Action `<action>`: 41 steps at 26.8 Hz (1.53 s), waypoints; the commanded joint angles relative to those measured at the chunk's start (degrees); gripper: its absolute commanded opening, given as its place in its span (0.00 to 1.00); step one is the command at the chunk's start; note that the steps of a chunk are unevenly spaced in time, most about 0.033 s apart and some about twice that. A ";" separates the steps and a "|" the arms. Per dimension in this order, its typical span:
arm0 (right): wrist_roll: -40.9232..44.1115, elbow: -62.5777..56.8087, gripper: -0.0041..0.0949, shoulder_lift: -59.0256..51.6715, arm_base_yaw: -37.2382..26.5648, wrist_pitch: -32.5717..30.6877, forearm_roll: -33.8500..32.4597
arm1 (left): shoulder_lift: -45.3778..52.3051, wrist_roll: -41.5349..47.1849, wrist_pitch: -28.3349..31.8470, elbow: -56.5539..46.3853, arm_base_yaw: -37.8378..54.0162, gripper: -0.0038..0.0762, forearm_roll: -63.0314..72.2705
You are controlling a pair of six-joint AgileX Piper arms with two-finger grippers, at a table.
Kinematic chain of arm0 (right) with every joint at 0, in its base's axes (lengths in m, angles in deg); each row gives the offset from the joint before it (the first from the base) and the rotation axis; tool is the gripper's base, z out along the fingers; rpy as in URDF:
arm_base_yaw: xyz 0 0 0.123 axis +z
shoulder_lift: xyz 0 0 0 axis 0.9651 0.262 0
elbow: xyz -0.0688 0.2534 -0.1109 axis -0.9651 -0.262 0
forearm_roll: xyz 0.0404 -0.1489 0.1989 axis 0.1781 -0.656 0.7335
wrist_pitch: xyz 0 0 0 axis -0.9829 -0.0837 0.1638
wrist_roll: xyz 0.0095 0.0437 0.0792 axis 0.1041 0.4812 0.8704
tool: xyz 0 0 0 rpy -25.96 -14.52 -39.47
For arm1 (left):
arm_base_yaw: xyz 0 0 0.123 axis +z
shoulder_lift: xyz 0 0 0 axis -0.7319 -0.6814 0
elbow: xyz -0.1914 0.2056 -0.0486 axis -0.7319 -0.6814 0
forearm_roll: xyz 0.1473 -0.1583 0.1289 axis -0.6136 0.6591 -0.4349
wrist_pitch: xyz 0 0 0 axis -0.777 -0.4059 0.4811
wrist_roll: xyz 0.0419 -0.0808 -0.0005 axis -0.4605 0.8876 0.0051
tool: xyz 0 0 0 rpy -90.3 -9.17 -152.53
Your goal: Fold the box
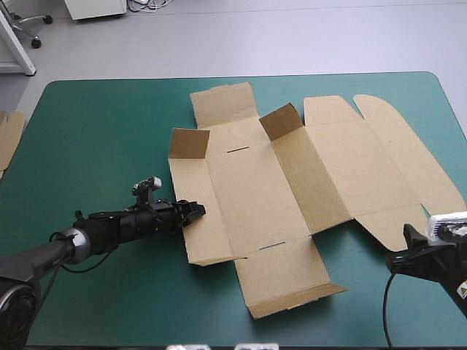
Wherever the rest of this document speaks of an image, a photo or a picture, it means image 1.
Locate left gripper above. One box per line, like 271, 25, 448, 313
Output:
150, 198, 207, 235

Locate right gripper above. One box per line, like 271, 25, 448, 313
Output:
385, 222, 452, 282

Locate brown cardboard box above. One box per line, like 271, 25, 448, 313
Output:
168, 82, 467, 321

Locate brown cardboard sheet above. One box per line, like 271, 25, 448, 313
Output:
0, 110, 27, 180

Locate grey office chair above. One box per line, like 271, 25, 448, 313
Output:
6, 0, 54, 50

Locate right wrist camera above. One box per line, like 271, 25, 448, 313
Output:
425, 210, 467, 244

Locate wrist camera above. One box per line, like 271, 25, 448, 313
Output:
131, 176, 163, 213
425, 210, 467, 244

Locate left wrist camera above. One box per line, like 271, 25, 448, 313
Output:
131, 176, 163, 213

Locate black cable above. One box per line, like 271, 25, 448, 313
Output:
27, 233, 120, 331
381, 270, 397, 348

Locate white cables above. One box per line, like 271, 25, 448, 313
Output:
127, 0, 173, 12

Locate white table frame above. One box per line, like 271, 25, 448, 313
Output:
0, 0, 38, 77

